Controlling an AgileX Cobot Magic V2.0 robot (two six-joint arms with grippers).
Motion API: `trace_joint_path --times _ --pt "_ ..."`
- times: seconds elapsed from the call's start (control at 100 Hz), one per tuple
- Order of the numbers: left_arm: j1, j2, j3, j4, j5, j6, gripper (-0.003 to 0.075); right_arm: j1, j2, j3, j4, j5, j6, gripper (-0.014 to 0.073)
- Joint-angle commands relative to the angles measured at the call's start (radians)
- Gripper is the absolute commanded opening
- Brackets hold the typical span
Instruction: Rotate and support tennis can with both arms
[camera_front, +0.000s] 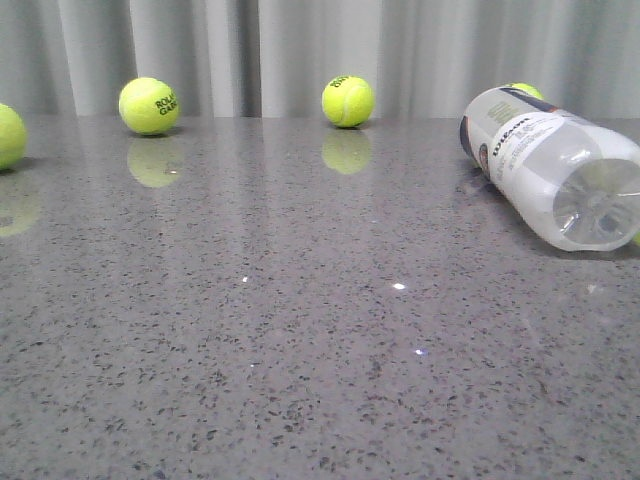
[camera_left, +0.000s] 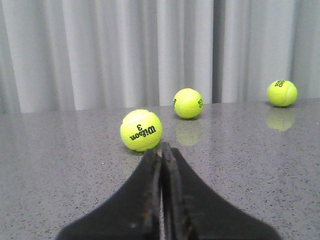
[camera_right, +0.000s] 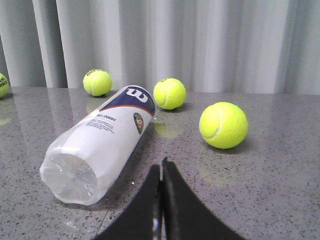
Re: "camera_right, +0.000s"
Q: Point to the far left tennis ball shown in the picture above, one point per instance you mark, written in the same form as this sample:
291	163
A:
4	85

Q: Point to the right tennis ball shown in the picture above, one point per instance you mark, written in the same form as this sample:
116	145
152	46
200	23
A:
223	125

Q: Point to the centre tennis ball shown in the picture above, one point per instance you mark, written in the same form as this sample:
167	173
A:
169	93

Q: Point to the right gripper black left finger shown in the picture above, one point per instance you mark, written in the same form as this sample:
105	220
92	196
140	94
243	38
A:
141	218

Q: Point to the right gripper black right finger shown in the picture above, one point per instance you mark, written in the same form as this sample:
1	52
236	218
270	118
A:
185	216

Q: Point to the grey curtain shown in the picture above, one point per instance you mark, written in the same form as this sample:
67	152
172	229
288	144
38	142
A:
244	46

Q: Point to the Roland Garros tennis ball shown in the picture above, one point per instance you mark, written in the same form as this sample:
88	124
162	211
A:
97	82

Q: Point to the white Wilson tennis ball can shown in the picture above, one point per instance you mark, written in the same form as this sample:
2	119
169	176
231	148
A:
84	162

